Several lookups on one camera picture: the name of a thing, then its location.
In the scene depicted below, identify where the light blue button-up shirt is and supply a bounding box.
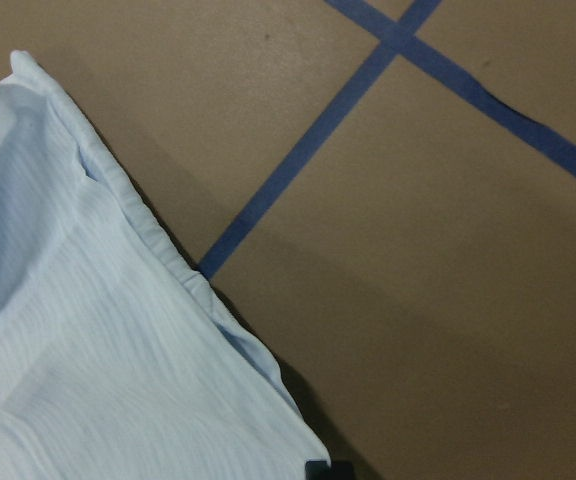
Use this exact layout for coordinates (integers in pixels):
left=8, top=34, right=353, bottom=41
left=0, top=51, right=331, bottom=479

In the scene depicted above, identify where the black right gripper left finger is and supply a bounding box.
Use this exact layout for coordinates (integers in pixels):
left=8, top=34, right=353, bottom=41
left=305, top=460, right=329, bottom=480

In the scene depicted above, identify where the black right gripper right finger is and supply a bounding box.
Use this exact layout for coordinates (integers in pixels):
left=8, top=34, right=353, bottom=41
left=328, top=460, right=354, bottom=480

